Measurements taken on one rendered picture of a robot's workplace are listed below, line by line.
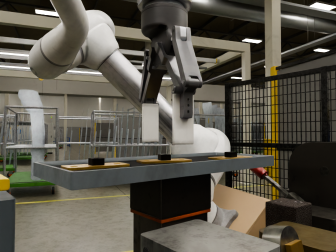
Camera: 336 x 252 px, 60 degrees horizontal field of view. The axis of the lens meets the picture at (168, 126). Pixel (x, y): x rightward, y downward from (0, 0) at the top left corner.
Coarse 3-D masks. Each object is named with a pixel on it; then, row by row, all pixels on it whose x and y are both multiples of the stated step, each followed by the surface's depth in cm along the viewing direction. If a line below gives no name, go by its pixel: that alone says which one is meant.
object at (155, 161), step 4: (160, 156) 46; (164, 156) 46; (168, 156) 46; (136, 160) 46; (140, 160) 45; (144, 160) 46; (148, 160) 45; (152, 160) 45; (156, 160) 45; (160, 160) 45; (164, 160) 45; (168, 160) 45; (172, 160) 45; (176, 160) 45; (180, 160) 45; (184, 160) 46; (188, 160) 46
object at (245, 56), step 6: (246, 54) 724; (246, 60) 724; (246, 66) 723; (246, 72) 722; (246, 78) 722; (246, 96) 720; (246, 102) 720; (246, 108) 719; (246, 114) 719; (246, 120) 718; (246, 126) 718; (246, 132) 717; (246, 138) 717; (246, 150) 716
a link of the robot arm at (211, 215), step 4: (212, 180) 99; (212, 184) 99; (212, 188) 99; (212, 192) 98; (212, 196) 98; (212, 204) 97; (212, 208) 96; (216, 208) 98; (208, 212) 94; (212, 212) 95; (208, 216) 93; (212, 216) 94; (208, 220) 93; (212, 220) 94
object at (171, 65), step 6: (156, 42) 45; (156, 48) 45; (162, 48) 44; (162, 54) 43; (162, 60) 43; (168, 60) 42; (174, 60) 43; (168, 66) 42; (174, 66) 42; (168, 72) 42; (174, 72) 40; (174, 78) 40; (174, 84) 40; (180, 84) 39; (174, 90) 38; (180, 90) 39
